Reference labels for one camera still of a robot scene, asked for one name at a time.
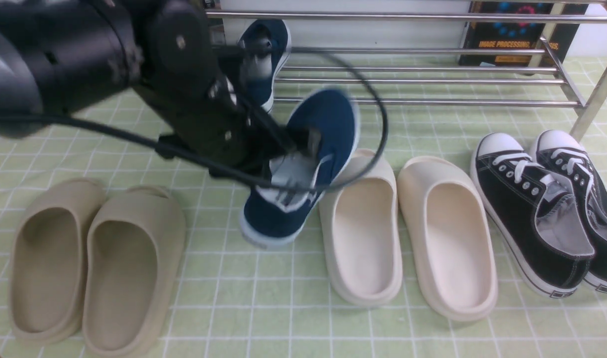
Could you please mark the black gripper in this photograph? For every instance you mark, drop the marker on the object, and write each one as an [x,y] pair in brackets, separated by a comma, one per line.
[216,123]

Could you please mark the navy canvas sneaker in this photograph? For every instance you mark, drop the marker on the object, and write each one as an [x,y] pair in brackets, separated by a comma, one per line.
[273,36]
[274,217]

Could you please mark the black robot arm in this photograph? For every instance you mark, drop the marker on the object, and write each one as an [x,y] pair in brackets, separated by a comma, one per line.
[59,57]

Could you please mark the metal shoe rack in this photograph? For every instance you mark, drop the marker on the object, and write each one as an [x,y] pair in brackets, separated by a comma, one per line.
[424,29]

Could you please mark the left cream foam slipper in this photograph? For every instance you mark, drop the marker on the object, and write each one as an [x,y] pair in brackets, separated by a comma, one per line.
[361,238]

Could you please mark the cream foam slipper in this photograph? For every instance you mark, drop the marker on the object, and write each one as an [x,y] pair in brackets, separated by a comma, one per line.
[361,238]
[451,242]

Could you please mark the green checkered tablecloth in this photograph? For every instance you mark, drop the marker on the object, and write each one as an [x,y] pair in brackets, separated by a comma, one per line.
[233,301]

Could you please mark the right cream foam slipper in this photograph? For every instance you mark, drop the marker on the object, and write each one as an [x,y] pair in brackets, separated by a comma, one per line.
[451,242]

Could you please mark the right tan foam slipper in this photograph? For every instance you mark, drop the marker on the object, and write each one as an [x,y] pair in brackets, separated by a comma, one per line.
[134,247]

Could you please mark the tan foam slipper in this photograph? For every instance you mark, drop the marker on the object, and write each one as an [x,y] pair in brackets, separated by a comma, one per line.
[134,247]
[48,278]

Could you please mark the black image processing book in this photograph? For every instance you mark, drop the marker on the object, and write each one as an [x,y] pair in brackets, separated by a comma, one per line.
[503,35]

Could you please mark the left black lace-up sneaker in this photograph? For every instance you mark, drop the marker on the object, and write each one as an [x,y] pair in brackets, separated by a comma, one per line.
[536,211]

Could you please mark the black lace-up sneaker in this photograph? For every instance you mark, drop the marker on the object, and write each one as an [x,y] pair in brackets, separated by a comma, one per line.
[561,153]
[536,211]

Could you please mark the right black lace-up sneaker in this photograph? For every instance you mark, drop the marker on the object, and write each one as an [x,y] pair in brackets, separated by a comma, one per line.
[561,153]

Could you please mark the left tan foam slipper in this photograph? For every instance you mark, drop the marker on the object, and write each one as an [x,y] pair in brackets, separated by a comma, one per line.
[48,278]

